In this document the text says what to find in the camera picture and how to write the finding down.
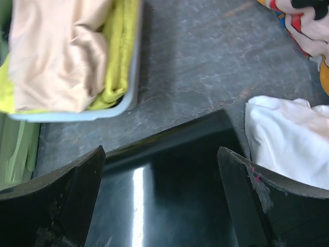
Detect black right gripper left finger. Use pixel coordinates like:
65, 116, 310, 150
1, 146, 105, 246

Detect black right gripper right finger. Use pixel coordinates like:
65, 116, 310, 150
217, 147, 328, 246

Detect green hard-shell suitcase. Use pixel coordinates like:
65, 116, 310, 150
1, 1, 40, 190

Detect black box with pink ends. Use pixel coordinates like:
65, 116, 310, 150
85, 110, 243, 246

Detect white perforated plastic basket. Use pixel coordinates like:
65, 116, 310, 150
9, 1, 144, 123

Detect beige pink garment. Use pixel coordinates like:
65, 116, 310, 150
9, 1, 111, 112

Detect yellow shorts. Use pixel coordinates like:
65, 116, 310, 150
8, 1, 139, 114

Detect white crumpled cloth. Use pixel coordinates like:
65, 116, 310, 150
245, 96, 328, 189

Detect orange cartoon mouse cloth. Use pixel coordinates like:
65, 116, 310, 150
258, 1, 328, 93

